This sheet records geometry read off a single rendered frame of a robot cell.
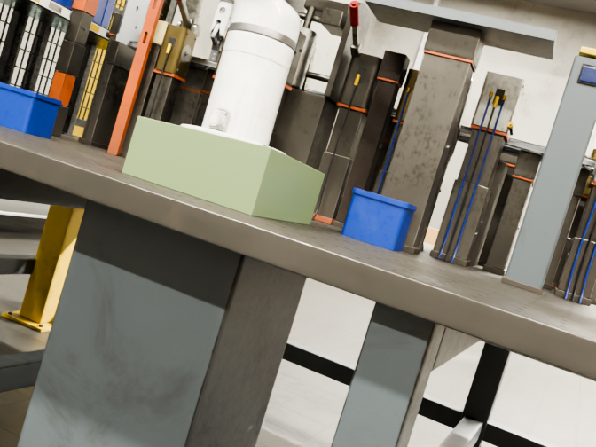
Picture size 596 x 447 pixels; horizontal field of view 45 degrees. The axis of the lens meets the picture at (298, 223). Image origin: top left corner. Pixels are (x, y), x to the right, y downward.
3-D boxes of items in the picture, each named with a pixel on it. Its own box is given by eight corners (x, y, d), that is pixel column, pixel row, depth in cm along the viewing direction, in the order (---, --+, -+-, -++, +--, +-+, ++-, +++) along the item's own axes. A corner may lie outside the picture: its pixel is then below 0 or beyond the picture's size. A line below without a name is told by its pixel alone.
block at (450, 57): (419, 254, 148) (485, 41, 146) (412, 254, 141) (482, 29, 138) (372, 239, 151) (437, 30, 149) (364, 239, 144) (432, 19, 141)
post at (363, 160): (357, 232, 163) (411, 59, 161) (352, 231, 158) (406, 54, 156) (337, 225, 165) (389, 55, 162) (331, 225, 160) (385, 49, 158)
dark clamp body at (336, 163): (341, 228, 168) (390, 67, 166) (327, 226, 157) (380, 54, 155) (312, 219, 170) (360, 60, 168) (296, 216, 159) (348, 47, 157)
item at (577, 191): (551, 289, 170) (589, 171, 169) (552, 291, 165) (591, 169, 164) (529, 283, 172) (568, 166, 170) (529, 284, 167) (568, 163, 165)
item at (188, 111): (184, 174, 200) (214, 73, 199) (177, 172, 197) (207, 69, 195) (162, 167, 202) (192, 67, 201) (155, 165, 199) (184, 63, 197)
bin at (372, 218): (403, 252, 140) (418, 207, 139) (395, 251, 130) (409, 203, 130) (350, 234, 143) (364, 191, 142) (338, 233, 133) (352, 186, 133)
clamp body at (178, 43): (161, 170, 186) (200, 36, 184) (141, 166, 176) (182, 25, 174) (139, 164, 188) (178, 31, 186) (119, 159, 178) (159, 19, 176)
